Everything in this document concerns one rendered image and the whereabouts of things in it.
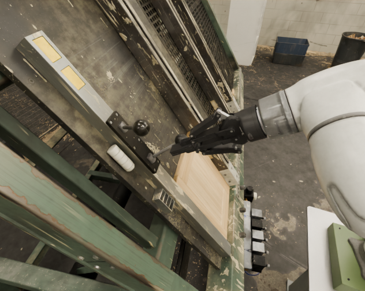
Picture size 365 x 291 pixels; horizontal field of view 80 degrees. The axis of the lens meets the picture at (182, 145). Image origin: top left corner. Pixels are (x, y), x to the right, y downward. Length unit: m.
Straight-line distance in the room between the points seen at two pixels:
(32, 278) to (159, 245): 0.67
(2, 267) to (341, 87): 1.37
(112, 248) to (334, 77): 0.51
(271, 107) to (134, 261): 0.43
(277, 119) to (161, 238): 0.51
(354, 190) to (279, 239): 1.82
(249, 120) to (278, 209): 1.90
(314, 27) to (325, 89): 5.80
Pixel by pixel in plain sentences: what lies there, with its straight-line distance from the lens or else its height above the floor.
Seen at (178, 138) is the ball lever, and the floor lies 1.45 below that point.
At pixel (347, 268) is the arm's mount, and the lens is 1.27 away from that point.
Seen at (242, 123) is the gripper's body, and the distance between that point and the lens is 0.47.
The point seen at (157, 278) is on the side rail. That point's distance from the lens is 0.60.
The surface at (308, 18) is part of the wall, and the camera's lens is 6.18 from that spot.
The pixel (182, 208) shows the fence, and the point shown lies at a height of 1.20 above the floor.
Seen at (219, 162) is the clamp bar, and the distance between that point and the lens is 1.07.
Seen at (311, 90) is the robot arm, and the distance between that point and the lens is 0.45.
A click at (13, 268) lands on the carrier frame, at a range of 1.32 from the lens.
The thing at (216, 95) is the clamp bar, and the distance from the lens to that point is 1.33.
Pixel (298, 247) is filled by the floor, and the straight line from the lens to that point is 2.20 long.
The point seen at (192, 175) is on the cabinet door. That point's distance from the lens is 0.87.
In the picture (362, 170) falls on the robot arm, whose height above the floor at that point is 1.62.
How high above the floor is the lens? 1.83
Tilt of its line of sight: 42 degrees down
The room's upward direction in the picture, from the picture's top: straight up
